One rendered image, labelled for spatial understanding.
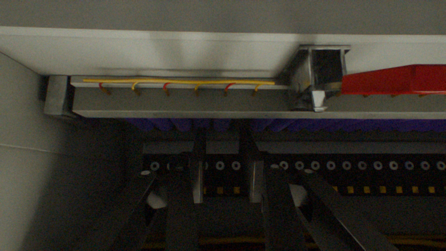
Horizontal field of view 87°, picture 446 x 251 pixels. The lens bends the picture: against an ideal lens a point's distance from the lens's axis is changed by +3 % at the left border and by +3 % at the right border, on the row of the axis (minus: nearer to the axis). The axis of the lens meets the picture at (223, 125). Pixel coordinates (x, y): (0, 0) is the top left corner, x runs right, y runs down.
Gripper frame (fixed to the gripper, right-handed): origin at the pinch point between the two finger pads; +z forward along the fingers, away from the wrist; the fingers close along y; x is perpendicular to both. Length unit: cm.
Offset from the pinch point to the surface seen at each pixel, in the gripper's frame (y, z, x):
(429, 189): 26.4, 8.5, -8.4
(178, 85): -3.3, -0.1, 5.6
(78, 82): -10.0, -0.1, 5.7
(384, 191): 20.6, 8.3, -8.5
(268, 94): 3.2, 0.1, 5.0
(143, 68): -5.4, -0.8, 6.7
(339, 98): 8.4, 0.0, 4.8
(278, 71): 3.5, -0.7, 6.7
